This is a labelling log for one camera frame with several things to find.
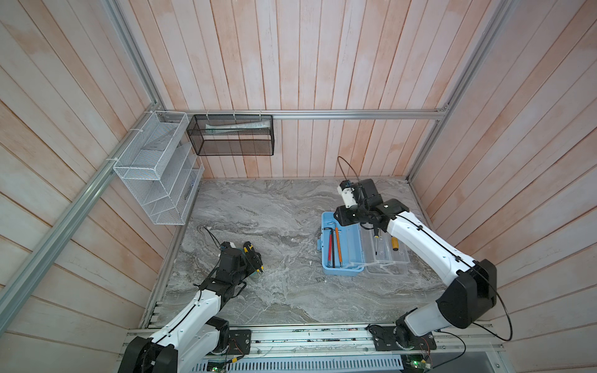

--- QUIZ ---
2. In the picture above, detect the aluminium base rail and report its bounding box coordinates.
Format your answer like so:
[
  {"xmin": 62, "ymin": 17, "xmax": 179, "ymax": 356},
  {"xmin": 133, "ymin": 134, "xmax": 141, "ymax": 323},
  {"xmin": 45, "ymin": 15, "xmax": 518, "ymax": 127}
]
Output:
[{"xmin": 116, "ymin": 323, "xmax": 507, "ymax": 362}]

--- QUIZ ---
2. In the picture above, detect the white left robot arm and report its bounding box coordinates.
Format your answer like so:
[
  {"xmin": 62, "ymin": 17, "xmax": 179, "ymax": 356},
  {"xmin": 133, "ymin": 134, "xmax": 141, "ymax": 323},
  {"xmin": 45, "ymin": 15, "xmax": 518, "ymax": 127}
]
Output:
[{"xmin": 118, "ymin": 242, "xmax": 264, "ymax": 372}]

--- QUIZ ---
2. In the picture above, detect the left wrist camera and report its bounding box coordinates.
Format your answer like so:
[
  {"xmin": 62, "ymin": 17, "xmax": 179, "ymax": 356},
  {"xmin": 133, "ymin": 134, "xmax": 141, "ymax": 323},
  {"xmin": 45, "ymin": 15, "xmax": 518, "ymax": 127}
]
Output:
[{"xmin": 220, "ymin": 241, "xmax": 237, "ymax": 251}]

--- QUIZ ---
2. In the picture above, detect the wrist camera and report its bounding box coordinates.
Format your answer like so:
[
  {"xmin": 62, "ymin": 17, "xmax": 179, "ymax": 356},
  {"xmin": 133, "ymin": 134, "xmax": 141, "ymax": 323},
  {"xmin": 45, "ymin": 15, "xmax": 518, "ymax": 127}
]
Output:
[
  {"xmin": 220, "ymin": 241, "xmax": 237, "ymax": 251},
  {"xmin": 337, "ymin": 180, "xmax": 364, "ymax": 209}
]

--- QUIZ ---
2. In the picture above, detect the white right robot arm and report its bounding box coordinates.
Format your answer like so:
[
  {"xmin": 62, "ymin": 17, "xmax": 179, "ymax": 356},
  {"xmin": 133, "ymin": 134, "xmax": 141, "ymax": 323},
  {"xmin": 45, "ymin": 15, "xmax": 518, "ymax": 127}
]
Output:
[{"xmin": 334, "ymin": 199, "xmax": 499, "ymax": 349}]

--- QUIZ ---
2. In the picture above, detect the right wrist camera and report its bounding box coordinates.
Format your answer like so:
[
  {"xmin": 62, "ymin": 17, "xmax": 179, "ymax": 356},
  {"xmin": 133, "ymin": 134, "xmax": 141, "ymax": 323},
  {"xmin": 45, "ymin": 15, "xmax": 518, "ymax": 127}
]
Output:
[{"xmin": 337, "ymin": 180, "xmax": 364, "ymax": 209}]

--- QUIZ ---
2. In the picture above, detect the aluminium corner post right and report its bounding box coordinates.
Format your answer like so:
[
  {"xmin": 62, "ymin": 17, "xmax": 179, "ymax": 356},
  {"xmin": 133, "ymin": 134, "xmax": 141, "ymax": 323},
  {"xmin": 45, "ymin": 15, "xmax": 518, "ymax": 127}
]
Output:
[{"xmin": 406, "ymin": 1, "xmax": 519, "ymax": 186}]

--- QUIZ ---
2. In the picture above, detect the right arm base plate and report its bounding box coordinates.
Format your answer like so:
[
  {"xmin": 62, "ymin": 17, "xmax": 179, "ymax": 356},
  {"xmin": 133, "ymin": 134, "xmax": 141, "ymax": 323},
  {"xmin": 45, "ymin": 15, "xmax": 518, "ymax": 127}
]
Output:
[{"xmin": 366, "ymin": 324, "xmax": 437, "ymax": 351}]

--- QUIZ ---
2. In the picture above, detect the red handle screwdriver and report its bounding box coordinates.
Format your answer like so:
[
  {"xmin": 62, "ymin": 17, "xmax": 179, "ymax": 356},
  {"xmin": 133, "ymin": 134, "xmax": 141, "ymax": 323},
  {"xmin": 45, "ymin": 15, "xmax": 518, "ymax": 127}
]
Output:
[{"xmin": 325, "ymin": 227, "xmax": 335, "ymax": 268}]

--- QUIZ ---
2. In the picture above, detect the blue plastic tool box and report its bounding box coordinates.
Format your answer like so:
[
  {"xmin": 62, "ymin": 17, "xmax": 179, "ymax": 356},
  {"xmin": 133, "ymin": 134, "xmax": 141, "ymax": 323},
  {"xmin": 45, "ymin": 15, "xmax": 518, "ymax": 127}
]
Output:
[{"xmin": 317, "ymin": 212, "xmax": 410, "ymax": 278}]

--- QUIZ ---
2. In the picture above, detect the yellow black small screwdriver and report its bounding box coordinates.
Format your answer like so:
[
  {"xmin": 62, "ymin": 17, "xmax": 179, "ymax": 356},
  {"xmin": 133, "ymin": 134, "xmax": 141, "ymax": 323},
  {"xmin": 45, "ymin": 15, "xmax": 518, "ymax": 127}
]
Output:
[{"xmin": 373, "ymin": 229, "xmax": 380, "ymax": 256}]

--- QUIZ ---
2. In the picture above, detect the white wire mesh shelf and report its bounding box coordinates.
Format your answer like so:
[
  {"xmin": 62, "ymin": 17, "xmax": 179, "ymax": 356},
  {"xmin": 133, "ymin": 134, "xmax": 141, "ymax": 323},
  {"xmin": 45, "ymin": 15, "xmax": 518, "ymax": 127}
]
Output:
[{"xmin": 113, "ymin": 111, "xmax": 205, "ymax": 225}]

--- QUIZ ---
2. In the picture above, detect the aluminium left wall rail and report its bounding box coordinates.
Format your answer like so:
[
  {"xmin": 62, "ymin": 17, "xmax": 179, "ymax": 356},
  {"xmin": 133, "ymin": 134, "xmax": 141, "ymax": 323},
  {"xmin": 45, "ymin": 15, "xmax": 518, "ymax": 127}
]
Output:
[{"xmin": 1, "ymin": 104, "xmax": 163, "ymax": 334}]

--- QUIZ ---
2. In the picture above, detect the aluminium horizontal back rail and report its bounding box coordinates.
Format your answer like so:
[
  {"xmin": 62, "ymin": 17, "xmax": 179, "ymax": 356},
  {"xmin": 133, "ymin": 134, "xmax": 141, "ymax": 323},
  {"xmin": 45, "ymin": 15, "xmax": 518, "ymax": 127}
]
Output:
[{"xmin": 183, "ymin": 109, "xmax": 448, "ymax": 121}]

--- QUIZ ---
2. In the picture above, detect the aluminium corner post left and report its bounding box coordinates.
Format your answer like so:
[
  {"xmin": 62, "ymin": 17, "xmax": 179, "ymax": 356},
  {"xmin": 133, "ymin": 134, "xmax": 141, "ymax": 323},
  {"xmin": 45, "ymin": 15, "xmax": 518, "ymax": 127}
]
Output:
[{"xmin": 103, "ymin": 0, "xmax": 163, "ymax": 110}]

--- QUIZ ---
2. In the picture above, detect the aluminium corner post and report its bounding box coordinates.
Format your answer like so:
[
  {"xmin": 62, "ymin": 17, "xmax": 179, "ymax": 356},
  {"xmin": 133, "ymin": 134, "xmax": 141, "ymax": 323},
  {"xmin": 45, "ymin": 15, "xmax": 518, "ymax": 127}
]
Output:
[
  {"xmin": 406, "ymin": 1, "xmax": 519, "ymax": 186},
  {"xmin": 103, "ymin": 0, "xmax": 163, "ymax": 110}
]

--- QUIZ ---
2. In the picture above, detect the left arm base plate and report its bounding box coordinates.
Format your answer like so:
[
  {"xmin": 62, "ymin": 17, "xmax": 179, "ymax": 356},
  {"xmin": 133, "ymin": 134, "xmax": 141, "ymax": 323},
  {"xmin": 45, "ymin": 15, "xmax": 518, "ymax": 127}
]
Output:
[{"xmin": 187, "ymin": 326, "xmax": 252, "ymax": 357}]

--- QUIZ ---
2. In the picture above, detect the orange handle tool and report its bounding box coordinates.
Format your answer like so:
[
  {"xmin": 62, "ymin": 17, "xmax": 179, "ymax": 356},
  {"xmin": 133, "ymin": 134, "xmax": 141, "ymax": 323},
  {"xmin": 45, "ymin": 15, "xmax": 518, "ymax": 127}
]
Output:
[{"xmin": 335, "ymin": 227, "xmax": 343, "ymax": 267}]

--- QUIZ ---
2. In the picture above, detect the yellow black utility knife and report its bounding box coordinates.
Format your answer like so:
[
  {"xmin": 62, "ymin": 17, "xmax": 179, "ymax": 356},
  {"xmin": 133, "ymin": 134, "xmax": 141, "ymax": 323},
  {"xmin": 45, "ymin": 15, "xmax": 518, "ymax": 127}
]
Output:
[{"xmin": 243, "ymin": 241, "xmax": 264, "ymax": 275}]

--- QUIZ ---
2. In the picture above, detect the black wire mesh basket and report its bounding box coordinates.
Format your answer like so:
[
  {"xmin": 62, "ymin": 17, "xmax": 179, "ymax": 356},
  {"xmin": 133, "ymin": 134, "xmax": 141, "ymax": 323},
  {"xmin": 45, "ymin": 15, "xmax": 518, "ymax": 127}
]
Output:
[{"xmin": 187, "ymin": 113, "xmax": 275, "ymax": 157}]

